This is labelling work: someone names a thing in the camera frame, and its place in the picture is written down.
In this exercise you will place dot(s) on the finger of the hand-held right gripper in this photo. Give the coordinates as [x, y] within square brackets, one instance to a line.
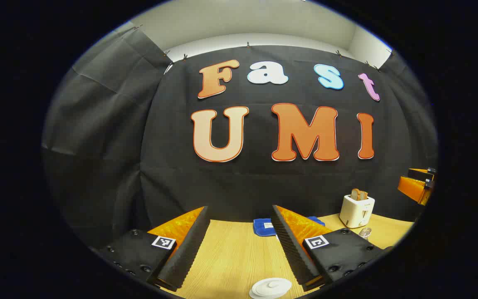
[413, 189]
[421, 175]

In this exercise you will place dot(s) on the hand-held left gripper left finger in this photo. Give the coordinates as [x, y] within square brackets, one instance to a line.
[185, 257]

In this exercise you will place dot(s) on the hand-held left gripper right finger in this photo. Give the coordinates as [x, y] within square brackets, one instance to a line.
[293, 249]

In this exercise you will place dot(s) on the clear water bottle white label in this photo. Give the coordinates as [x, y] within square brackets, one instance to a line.
[365, 233]

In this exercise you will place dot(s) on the blue cloth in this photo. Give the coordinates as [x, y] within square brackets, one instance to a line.
[262, 227]

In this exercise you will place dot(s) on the brown toast slice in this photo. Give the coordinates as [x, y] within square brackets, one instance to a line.
[354, 194]
[364, 194]

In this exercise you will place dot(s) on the white toaster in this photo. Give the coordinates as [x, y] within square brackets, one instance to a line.
[355, 211]

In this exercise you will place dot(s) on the black backdrop cloth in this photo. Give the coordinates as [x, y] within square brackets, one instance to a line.
[160, 174]

